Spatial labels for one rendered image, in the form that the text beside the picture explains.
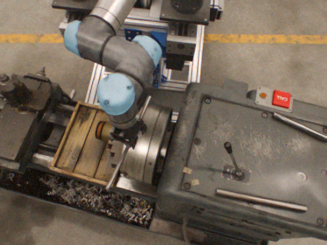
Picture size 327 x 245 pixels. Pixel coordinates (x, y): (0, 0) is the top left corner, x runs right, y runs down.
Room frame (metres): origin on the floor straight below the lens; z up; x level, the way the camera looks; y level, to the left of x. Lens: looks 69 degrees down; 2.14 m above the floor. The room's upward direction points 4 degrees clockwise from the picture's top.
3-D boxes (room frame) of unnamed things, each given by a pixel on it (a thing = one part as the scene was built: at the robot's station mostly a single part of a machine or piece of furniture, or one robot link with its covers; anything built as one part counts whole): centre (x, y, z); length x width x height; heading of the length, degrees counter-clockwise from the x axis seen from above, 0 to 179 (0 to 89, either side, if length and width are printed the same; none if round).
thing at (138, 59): (0.39, 0.09, 1.60); 0.11 x 0.11 x 0.08; 69
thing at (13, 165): (0.52, 0.73, 0.90); 0.47 x 0.30 x 0.06; 169
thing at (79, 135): (0.44, 0.32, 0.89); 0.36 x 0.30 x 0.04; 169
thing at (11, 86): (0.58, 0.66, 1.13); 0.08 x 0.08 x 0.03
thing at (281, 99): (0.53, -0.41, 1.26); 0.06 x 0.06 x 0.02; 79
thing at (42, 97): (0.58, 0.64, 0.99); 0.20 x 0.10 x 0.05; 79
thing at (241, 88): (0.55, -0.24, 1.24); 0.09 x 0.08 x 0.03; 79
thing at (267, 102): (0.53, -0.38, 1.23); 0.13 x 0.08 x 0.05; 79
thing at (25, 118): (0.52, 0.68, 0.95); 0.43 x 0.17 x 0.05; 169
